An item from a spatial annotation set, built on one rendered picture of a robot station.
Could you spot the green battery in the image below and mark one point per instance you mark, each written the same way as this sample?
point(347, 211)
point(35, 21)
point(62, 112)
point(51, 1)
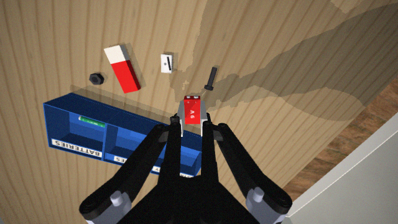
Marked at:
point(91, 121)

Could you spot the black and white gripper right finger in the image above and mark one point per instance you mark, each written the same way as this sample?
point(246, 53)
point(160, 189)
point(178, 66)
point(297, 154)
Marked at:
point(265, 200)

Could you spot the dark grey hex nut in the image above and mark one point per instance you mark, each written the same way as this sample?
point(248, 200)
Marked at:
point(96, 78)

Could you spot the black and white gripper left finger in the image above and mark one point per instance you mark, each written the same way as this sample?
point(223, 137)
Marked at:
point(113, 200)

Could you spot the dark grey bolt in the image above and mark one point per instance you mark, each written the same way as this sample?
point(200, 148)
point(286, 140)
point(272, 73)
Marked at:
point(211, 78)

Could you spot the blue three-compartment bin rack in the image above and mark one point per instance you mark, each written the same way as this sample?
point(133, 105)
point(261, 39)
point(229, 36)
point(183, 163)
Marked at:
point(115, 142)

